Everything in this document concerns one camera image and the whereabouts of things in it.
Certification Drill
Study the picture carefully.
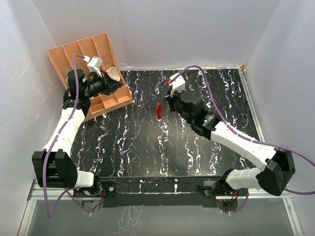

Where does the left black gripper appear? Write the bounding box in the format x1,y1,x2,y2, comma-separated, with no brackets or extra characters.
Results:
84,70,123,98

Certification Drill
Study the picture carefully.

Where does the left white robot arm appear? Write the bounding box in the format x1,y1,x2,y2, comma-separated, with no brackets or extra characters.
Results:
32,67,123,196

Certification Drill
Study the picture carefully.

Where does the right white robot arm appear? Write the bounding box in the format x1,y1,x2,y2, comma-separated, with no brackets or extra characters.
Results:
164,89,296,196

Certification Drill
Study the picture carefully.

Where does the round white label tin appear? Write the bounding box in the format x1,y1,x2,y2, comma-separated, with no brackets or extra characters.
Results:
106,66,121,82

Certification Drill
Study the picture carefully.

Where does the orange plastic desk organizer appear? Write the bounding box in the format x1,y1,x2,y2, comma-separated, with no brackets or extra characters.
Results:
48,33,133,122

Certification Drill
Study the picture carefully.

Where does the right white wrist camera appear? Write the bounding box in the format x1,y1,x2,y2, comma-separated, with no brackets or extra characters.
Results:
168,73,186,97

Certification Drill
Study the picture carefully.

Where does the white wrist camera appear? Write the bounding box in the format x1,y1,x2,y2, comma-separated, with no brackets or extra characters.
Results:
87,57,103,76
168,73,186,97

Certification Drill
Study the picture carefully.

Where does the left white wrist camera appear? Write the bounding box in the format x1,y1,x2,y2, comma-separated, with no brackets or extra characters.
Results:
87,57,103,76

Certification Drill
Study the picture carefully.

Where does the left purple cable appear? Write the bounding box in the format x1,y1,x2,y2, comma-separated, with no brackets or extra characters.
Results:
42,54,91,218

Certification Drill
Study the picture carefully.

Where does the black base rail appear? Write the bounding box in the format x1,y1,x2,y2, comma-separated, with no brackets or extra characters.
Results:
71,173,249,209

